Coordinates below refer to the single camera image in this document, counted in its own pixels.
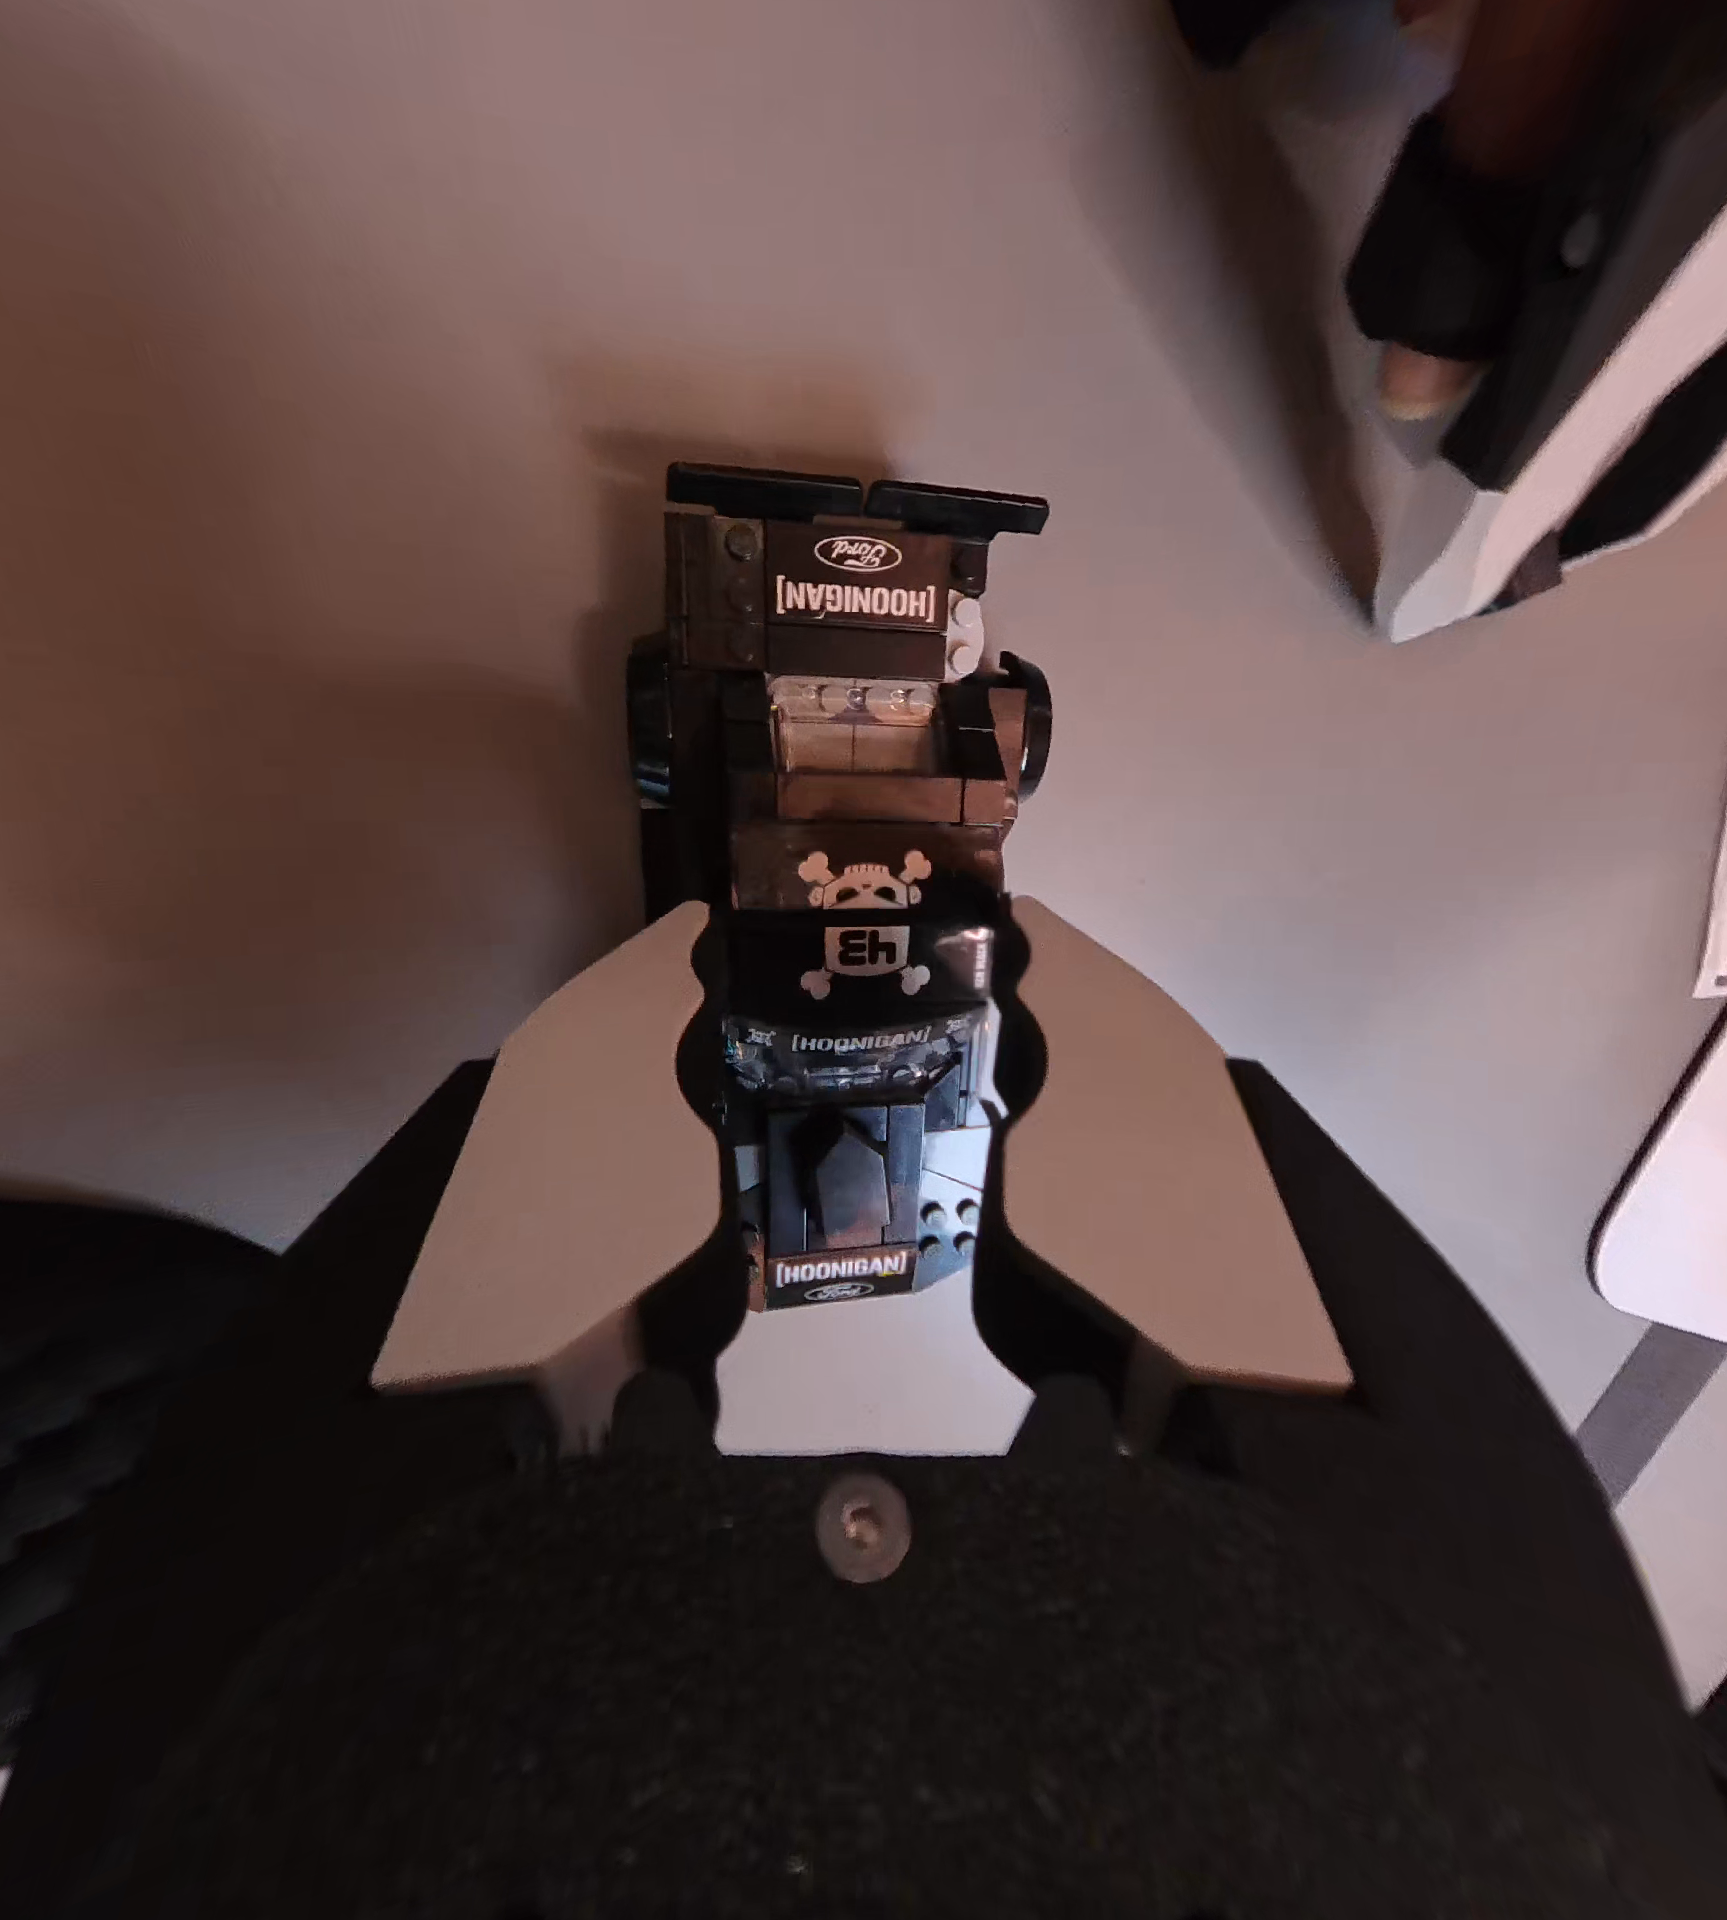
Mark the person's left hand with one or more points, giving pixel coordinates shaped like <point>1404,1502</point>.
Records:
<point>1523,76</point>

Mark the black dimpled wrist rest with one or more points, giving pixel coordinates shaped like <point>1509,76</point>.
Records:
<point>55,1440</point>

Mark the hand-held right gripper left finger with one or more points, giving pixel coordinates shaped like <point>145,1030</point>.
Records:
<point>548,1200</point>

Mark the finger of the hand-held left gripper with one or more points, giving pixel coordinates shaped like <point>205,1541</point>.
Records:
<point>1704,285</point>
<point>1463,572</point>

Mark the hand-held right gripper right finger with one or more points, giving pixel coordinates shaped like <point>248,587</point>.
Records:
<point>1178,1200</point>

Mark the black lego car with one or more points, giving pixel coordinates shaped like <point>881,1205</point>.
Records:
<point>863,782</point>

